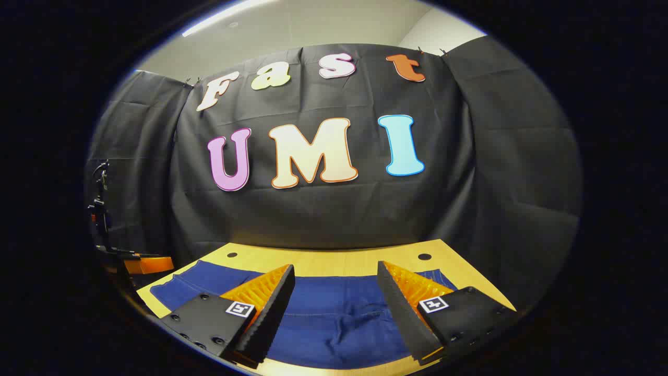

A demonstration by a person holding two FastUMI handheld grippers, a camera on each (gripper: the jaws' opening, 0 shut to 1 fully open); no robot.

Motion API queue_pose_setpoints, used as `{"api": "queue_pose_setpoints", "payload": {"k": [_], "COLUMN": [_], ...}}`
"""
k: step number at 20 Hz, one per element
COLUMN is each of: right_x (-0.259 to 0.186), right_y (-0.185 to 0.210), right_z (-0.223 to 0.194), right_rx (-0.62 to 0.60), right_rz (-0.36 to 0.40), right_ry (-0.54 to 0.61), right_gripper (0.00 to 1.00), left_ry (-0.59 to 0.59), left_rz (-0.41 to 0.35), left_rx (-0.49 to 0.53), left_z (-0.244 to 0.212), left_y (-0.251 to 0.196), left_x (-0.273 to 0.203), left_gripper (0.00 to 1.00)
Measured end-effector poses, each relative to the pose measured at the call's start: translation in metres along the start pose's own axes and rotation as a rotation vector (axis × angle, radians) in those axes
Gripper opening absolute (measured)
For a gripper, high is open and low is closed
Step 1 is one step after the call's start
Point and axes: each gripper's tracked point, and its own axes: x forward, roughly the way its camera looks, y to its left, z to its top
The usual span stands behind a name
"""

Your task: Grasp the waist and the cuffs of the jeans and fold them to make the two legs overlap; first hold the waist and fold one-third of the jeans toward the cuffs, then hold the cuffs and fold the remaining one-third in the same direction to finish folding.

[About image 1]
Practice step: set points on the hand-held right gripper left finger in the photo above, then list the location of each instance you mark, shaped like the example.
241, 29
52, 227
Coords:
271, 308

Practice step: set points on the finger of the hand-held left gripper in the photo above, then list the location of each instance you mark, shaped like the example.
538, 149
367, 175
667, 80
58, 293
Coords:
148, 264

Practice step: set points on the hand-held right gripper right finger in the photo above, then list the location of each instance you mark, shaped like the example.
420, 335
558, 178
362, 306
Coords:
399, 308

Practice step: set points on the blue denim jeans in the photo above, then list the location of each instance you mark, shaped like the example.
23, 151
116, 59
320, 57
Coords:
334, 313

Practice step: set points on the black backdrop cloth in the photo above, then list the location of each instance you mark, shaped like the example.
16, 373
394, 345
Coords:
334, 219

